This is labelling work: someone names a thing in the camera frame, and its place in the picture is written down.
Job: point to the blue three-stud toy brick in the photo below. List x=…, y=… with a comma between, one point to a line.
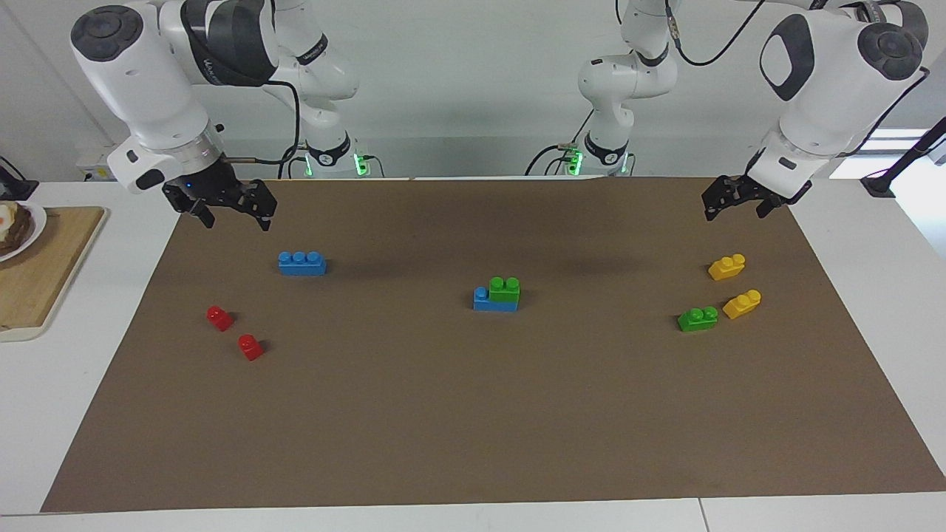
x=484, y=304
x=302, y=264

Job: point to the yellow two-stud toy brick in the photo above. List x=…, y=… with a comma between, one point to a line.
x=740, y=305
x=726, y=268

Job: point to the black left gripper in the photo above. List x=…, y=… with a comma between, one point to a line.
x=746, y=188

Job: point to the brown toast with egg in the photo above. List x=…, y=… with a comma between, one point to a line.
x=13, y=229

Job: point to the white plate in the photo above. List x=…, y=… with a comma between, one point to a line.
x=37, y=222

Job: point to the red one-stud toy brick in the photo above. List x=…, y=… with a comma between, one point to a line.
x=219, y=320
x=250, y=349

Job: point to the green two-stud toy brick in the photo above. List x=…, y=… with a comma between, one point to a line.
x=696, y=320
x=505, y=292

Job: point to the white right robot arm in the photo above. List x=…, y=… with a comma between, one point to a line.
x=140, y=81

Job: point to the black clamp mount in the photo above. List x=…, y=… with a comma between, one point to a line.
x=15, y=185

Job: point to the black camera stand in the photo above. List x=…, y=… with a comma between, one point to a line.
x=879, y=185

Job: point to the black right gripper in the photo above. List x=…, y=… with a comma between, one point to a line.
x=218, y=188

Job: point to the wooden cutting board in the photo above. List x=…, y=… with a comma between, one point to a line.
x=44, y=273

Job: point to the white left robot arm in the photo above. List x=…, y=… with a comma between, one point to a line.
x=820, y=81

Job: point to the brown table mat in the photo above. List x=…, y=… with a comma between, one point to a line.
x=473, y=414

